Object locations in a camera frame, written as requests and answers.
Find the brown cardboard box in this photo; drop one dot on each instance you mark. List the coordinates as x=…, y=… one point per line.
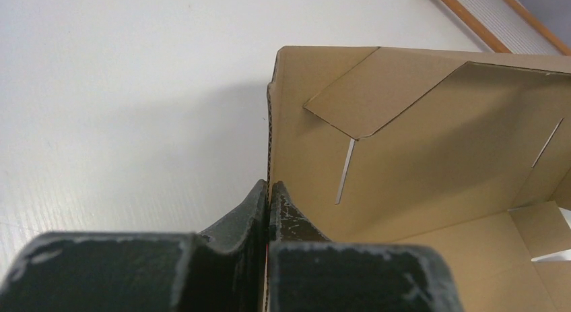
x=465, y=153

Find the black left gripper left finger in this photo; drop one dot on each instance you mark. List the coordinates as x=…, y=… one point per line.
x=220, y=268

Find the orange wooden shelf rack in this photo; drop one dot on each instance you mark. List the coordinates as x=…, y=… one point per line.
x=503, y=26

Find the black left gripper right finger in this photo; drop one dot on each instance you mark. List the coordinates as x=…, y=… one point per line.
x=307, y=271

